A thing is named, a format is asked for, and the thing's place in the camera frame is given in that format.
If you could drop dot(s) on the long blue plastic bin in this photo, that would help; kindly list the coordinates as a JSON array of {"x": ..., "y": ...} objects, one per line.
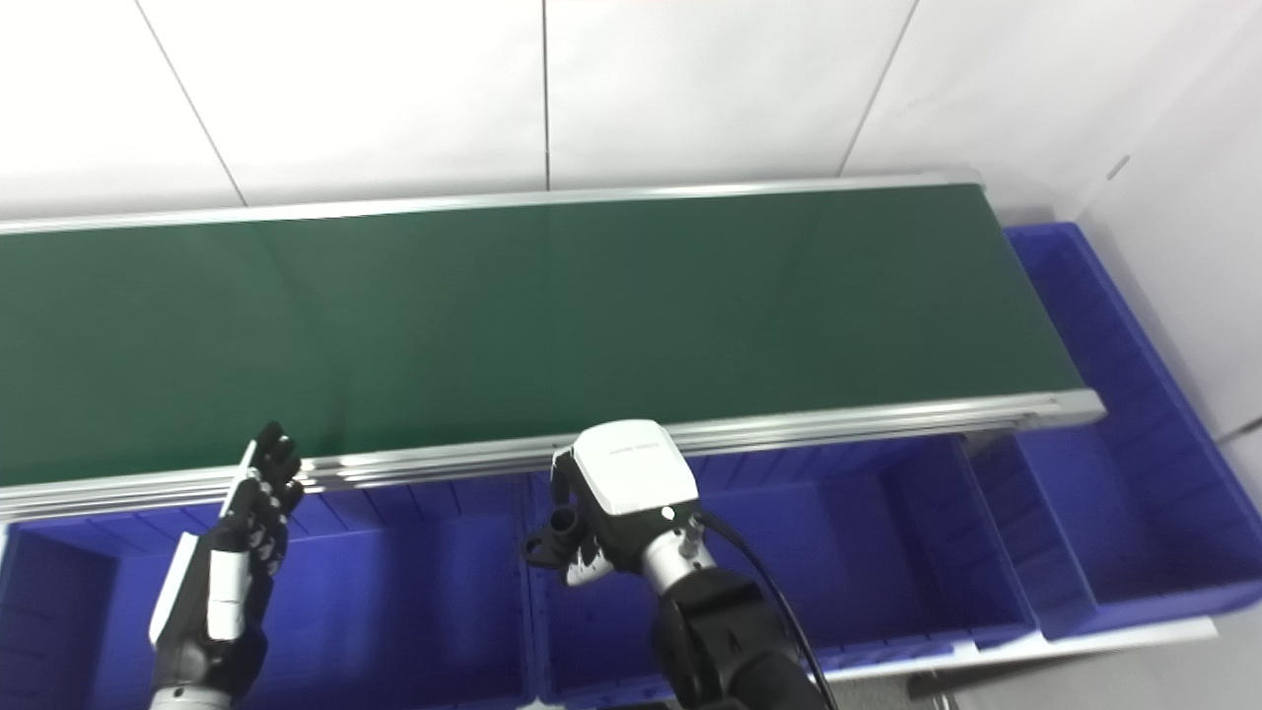
[{"x": 1124, "y": 473}]

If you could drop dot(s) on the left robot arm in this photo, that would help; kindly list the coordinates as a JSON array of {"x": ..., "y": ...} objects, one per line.
[{"x": 187, "y": 698}]

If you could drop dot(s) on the black flanged machine part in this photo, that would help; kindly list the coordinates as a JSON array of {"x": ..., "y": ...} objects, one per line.
[{"x": 552, "y": 537}]

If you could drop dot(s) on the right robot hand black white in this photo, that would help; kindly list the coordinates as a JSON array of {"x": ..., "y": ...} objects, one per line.
[{"x": 631, "y": 473}]

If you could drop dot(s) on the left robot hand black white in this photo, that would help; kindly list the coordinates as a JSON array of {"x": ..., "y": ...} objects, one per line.
[{"x": 222, "y": 592}]

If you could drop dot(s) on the green conveyor belt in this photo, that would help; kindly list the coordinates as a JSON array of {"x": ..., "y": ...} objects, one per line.
[
  {"x": 592, "y": 316},
  {"x": 444, "y": 461}
]

